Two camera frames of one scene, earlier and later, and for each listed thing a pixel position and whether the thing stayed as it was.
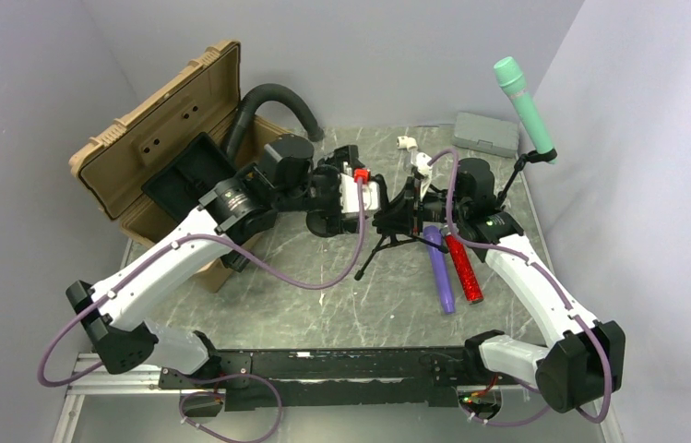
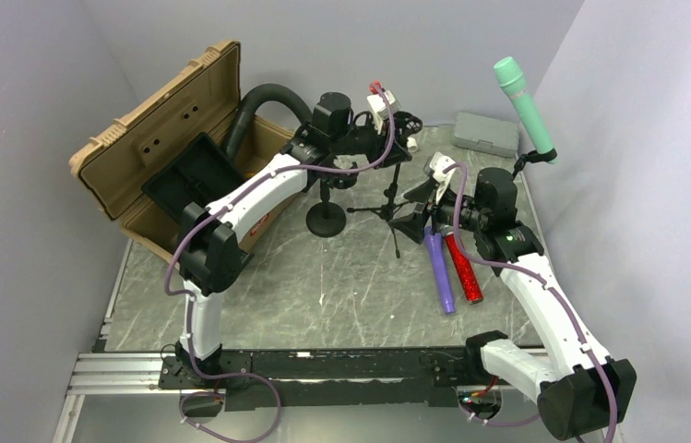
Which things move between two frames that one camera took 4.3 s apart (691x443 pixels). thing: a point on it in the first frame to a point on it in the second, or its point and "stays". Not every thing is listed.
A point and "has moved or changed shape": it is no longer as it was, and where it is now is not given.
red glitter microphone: x=466 y=272 stays
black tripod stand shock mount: x=400 y=220 has moved or changed shape
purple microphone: x=438 y=266 stays
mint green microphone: x=511 y=77 stays
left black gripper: x=350 y=223 to x=379 y=141
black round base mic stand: x=325 y=223 stays
